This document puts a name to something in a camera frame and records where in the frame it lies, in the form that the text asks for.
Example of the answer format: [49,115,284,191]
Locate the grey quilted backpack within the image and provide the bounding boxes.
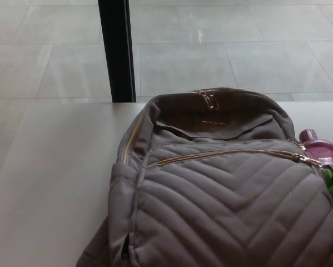
[76,88,333,267]

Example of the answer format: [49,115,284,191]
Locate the pink transparent bottle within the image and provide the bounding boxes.
[299,128,333,165]

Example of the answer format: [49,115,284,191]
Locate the black window frame post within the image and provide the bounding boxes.
[97,0,137,103]

